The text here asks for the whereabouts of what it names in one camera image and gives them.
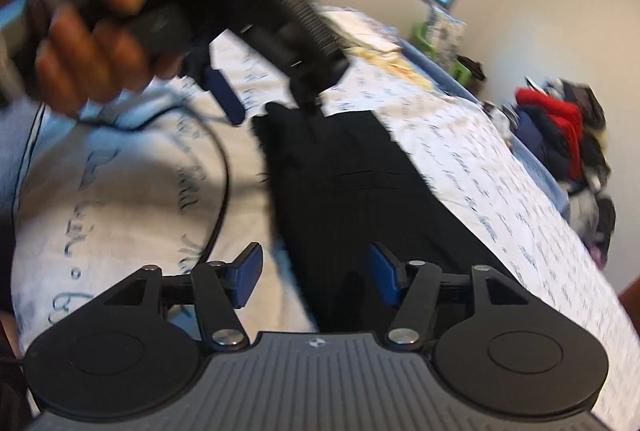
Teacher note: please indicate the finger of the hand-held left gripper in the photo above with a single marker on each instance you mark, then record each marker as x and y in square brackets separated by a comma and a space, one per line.
[306, 96]
[224, 93]

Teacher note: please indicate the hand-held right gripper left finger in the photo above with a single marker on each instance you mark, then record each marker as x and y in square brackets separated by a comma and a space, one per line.
[246, 276]

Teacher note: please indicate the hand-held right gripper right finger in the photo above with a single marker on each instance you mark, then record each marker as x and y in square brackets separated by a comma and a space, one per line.
[385, 273]

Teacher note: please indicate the black pants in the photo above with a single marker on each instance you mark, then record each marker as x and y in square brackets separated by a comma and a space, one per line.
[350, 191]

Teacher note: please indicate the person's left hand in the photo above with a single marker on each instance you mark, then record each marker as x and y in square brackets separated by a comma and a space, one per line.
[90, 61]

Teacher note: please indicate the floral bed sheet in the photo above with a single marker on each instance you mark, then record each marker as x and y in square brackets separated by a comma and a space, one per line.
[380, 46]

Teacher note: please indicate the white script-printed bed cover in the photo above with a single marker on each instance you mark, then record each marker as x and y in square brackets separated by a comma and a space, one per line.
[125, 191]

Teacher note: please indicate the floral pillow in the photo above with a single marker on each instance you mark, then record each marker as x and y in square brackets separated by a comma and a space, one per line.
[445, 33]

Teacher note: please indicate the green plastic basket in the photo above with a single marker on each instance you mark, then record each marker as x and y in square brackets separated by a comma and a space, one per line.
[457, 66]

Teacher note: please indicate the dark bag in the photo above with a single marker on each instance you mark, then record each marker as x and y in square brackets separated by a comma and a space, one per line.
[470, 70]

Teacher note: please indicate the light blue blanket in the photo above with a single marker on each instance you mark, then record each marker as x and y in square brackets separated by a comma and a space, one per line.
[530, 151]

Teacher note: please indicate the grey cloth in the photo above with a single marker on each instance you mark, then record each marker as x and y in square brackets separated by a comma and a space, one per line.
[20, 151]

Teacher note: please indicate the pile of clothes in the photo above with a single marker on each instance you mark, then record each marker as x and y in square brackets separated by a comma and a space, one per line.
[560, 136]

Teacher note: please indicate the brown wooden door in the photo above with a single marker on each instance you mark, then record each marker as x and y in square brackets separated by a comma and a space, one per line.
[631, 306]

